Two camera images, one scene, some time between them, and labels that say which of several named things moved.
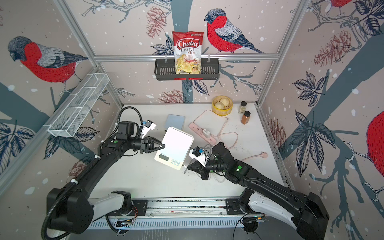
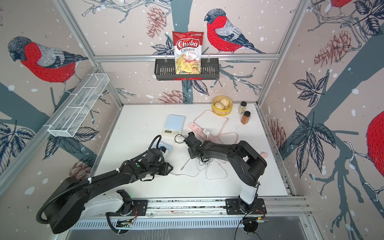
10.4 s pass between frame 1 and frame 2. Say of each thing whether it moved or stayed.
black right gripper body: moved
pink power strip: stayed
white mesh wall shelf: stayed
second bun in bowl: stayed
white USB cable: moved
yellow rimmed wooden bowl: stayed
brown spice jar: stayed
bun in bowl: stayed
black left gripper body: moved
